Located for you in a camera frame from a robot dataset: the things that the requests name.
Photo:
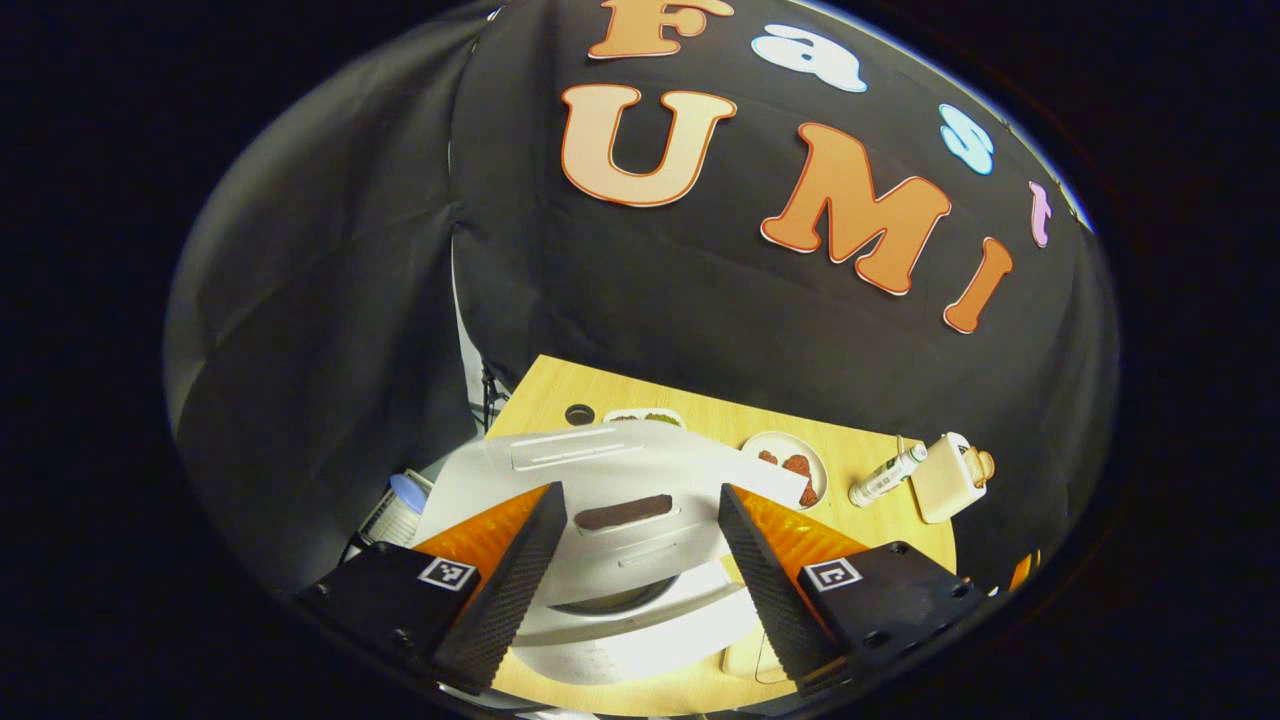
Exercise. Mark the white rice cooker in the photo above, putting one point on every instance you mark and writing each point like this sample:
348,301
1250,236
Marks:
640,470

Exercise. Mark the white bottle with green label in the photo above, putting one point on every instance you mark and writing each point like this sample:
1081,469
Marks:
885,477

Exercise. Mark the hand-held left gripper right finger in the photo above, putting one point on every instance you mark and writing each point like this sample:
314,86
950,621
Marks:
770,595

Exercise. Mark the toasted bread slice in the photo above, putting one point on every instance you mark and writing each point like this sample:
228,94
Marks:
983,467

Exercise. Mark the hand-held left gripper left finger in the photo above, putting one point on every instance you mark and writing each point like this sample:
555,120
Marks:
505,595

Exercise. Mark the white divided bean dish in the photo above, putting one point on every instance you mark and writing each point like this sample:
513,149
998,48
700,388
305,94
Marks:
645,416

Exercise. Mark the white grid basket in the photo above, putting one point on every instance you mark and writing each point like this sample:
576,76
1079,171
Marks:
385,520

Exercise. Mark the beige square container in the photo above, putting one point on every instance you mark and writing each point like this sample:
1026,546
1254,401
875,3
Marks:
745,660

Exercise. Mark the round white plate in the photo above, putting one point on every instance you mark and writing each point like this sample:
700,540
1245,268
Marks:
760,480

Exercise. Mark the white toaster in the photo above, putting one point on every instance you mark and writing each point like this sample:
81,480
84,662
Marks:
945,485

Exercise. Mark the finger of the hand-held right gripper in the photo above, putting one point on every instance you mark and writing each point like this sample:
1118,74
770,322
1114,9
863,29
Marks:
1022,572

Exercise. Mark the blue oval object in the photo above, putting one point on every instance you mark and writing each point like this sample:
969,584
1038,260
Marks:
408,492

